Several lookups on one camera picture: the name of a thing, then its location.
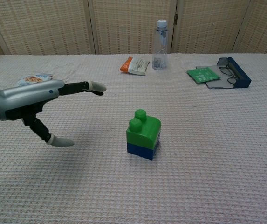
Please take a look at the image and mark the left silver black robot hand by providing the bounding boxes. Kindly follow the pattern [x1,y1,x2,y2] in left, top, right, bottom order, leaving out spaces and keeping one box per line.
[0,80,107,147]

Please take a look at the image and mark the blue toy brick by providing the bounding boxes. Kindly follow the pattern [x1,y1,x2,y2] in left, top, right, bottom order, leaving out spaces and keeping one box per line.
[126,136,161,161]

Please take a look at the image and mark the green toy brick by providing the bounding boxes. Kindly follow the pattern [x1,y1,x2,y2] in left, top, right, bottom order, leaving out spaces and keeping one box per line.
[126,109,162,147]

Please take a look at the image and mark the silver printed snack bag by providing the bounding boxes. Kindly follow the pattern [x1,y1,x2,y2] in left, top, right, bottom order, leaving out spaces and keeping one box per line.
[16,73,54,86]

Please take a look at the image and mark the orange white snack packet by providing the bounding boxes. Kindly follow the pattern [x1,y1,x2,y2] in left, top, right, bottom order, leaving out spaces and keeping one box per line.
[120,56,151,76]

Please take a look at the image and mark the beige wicker folding screen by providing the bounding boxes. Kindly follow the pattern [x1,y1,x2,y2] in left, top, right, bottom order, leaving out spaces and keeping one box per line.
[0,0,267,59]

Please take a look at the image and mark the white woven tablecloth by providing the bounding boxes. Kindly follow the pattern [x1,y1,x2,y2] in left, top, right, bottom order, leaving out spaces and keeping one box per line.
[0,53,267,224]

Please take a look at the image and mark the clear plastic water bottle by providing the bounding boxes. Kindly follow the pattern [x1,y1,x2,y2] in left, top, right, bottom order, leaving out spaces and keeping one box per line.
[152,19,168,70]

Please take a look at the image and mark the green printed card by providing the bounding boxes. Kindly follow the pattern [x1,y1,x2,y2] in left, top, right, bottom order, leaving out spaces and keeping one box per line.
[186,67,222,84]

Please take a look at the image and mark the black framed eyeglasses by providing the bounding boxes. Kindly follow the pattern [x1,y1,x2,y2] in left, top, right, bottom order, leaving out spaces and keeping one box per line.
[218,61,239,85]

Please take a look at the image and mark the blue open glasses case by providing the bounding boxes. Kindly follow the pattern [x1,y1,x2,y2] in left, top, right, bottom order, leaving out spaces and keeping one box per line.
[195,57,252,90]

